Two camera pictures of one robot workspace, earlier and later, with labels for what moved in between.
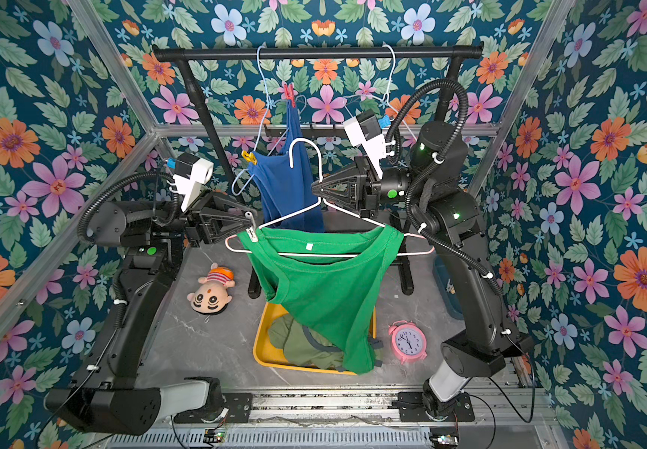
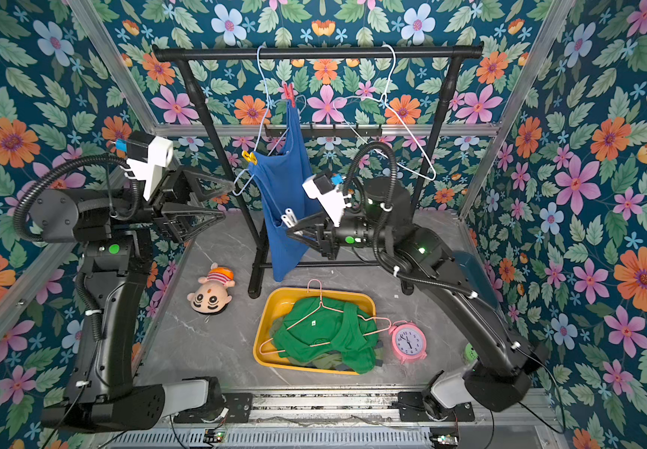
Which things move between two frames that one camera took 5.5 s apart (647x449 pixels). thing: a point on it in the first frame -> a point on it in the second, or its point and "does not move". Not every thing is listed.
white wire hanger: [426, 240] -> [261, 352]
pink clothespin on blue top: [289, 94] does not move
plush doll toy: [212, 296] does not move
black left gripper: [201, 228] -> [167, 208]
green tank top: [333, 277] -> [312, 326]
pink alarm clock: [409, 340] does not move
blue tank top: [287, 181] does not move
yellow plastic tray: [265, 354] does not move
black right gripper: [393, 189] -> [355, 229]
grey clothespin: [252, 228] -> [289, 218]
